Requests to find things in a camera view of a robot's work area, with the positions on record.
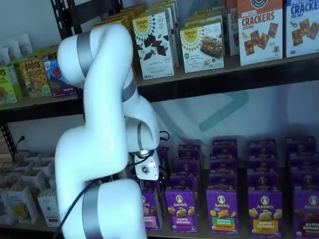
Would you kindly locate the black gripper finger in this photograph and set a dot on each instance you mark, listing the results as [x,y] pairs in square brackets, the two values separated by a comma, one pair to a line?
[164,179]

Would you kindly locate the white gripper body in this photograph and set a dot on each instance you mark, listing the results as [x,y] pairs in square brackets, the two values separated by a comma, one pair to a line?
[147,169]

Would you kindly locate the purple Annie's box pink patch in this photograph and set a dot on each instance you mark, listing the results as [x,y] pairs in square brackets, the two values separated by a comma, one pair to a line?
[152,211]

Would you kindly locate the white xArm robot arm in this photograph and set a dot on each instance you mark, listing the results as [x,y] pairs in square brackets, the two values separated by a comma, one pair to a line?
[99,99]

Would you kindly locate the purple Annie's box magenta patch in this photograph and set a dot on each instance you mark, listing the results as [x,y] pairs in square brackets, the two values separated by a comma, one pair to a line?
[181,211]

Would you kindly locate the purple Annie's hidden veggies box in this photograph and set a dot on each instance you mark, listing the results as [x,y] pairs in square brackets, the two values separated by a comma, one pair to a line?
[222,211]

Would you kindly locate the white pasta box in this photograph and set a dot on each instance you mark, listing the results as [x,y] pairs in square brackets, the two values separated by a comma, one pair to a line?
[43,169]
[22,166]
[53,183]
[6,211]
[33,180]
[48,209]
[22,204]
[49,159]
[12,179]
[32,156]

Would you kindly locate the purple Annie's box yellow patch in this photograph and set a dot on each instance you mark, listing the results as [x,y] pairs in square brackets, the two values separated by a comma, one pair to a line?
[265,214]

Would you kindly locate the blue purple Zbar box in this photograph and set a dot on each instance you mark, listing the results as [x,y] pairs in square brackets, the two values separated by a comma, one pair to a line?
[54,88]

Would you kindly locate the Simple Mills dark cookie box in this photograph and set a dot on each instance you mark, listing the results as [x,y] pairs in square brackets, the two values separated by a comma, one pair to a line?
[175,44]
[153,44]

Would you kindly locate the Simple Mills bar box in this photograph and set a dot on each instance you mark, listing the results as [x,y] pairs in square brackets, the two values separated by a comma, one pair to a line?
[202,47]
[204,20]

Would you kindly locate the yellow Bobo's box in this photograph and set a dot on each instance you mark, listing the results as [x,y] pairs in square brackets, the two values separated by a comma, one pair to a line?
[33,77]

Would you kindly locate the purple Annie's box brown bunnies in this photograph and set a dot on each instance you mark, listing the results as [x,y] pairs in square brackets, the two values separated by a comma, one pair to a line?
[306,214]

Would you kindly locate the orange Bobo's box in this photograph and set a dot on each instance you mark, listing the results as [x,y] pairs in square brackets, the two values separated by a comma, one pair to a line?
[49,55]

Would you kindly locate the pretzel crackers cheddar box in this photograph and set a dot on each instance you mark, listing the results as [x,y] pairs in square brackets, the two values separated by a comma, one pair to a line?
[260,32]
[233,37]

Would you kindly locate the green Bobo's box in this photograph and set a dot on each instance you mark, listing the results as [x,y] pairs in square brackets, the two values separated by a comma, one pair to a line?
[16,77]
[6,87]

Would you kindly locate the sea salt crackers box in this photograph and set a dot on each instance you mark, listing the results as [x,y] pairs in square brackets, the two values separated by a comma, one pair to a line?
[302,27]

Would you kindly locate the black metal shelving unit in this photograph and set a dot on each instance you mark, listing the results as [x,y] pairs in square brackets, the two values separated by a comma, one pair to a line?
[37,112]
[224,82]

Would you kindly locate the white pouch bag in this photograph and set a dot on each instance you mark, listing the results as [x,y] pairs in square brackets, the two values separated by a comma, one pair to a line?
[13,49]
[25,44]
[3,57]

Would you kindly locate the black wall plug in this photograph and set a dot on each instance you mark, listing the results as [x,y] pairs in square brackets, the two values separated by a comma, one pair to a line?
[22,137]

